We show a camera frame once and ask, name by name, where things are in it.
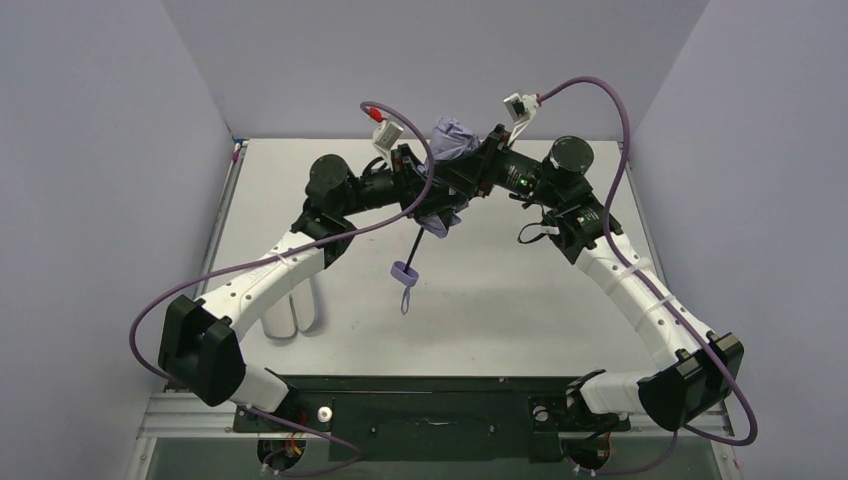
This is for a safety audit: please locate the lavender umbrella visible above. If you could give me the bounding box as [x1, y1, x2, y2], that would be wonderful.
[390, 116, 481, 315]

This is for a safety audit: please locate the lavender umbrella case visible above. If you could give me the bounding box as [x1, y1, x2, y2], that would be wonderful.
[260, 279, 319, 340]

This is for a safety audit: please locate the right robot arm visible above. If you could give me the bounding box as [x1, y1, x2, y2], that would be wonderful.
[464, 127, 744, 431]

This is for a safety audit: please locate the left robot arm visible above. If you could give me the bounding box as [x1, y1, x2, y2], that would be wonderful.
[157, 151, 436, 412]

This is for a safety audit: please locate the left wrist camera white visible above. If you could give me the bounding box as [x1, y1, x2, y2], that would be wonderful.
[366, 107, 404, 155]

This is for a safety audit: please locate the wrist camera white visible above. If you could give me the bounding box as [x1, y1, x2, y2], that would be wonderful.
[366, 107, 404, 155]
[503, 92, 540, 144]

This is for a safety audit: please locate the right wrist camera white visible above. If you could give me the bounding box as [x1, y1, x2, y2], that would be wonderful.
[503, 92, 540, 144]

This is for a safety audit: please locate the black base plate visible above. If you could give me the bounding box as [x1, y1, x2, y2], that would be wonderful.
[275, 375, 649, 463]

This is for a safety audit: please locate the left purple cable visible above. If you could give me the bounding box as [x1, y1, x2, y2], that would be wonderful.
[128, 100, 436, 480]

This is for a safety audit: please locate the purple cable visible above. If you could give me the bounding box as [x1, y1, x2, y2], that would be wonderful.
[535, 75, 759, 478]
[128, 100, 436, 480]

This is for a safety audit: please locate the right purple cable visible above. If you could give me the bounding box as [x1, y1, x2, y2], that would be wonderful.
[535, 75, 759, 478]

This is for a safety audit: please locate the aluminium frame rail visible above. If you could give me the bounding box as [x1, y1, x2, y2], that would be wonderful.
[137, 392, 732, 440]

